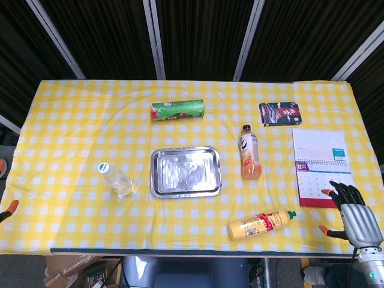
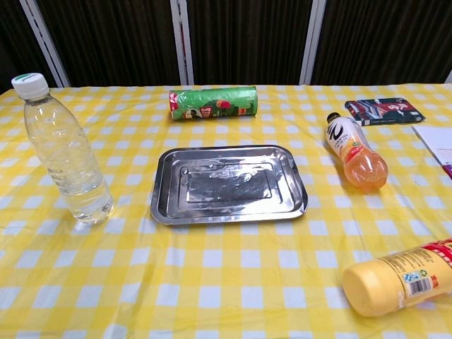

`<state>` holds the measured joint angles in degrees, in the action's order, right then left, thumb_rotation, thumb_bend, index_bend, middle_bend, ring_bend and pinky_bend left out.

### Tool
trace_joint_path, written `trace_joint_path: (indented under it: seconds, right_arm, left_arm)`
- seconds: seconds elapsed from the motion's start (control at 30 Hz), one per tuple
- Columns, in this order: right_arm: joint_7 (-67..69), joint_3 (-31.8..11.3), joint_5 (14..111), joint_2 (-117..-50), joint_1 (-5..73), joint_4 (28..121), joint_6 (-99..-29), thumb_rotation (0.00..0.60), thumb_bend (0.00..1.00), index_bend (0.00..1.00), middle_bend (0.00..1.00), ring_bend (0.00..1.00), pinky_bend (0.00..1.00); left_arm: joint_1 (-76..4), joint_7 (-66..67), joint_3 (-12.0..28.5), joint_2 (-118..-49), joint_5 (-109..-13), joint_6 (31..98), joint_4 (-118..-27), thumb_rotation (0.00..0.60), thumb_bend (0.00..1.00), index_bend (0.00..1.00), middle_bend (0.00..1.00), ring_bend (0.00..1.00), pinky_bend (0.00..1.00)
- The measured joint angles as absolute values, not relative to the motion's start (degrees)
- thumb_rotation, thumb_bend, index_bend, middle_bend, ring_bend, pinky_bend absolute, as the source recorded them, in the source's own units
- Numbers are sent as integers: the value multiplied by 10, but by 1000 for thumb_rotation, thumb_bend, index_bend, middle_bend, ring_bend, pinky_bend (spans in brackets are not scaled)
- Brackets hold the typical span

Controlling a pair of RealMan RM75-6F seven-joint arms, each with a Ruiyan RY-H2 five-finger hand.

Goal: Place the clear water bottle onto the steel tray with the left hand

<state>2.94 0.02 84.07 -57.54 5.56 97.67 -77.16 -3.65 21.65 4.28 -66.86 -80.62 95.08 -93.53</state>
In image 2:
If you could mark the transparent water bottle white cap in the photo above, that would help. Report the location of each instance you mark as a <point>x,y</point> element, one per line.
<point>67,155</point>

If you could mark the rectangular metal tray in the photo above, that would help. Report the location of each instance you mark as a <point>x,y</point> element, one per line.
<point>226,185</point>

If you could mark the orange drink bottle white label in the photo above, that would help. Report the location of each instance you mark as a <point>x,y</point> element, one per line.
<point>356,152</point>

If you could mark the yellow plastic bottle with barcode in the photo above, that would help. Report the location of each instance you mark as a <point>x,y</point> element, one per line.
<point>388,286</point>

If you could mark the green chips can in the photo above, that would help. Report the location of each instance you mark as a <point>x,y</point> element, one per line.
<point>212,105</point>

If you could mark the yellow white checkered tablecloth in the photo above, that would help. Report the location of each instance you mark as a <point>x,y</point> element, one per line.
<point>226,268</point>

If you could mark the dark blue book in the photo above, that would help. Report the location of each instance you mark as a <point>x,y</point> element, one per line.
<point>385,111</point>

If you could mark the white paper sheet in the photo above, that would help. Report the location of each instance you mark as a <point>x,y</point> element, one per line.
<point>438,144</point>

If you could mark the white partition post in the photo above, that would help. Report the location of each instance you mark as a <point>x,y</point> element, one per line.
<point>44,40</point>
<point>312,40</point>
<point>182,40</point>

